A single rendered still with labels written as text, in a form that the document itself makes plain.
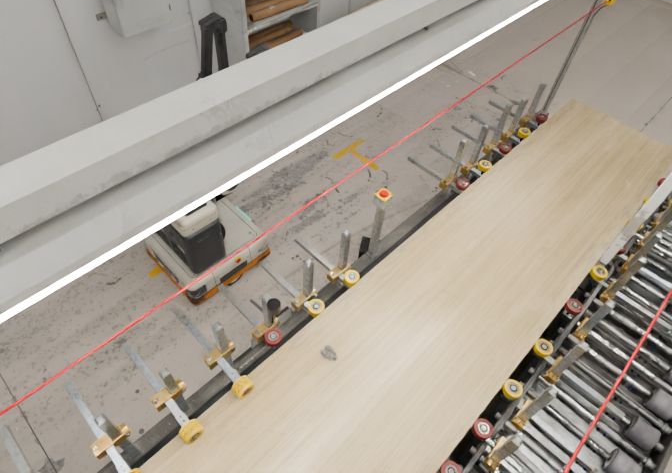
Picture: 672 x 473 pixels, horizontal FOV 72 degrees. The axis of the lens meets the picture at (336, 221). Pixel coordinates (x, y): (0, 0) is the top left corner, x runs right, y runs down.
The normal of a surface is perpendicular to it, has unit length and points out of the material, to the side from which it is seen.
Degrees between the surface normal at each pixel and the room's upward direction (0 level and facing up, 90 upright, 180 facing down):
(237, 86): 0
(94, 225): 61
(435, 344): 0
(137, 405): 0
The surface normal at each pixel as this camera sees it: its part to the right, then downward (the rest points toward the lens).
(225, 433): 0.06, -0.64
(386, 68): 0.65, 0.18
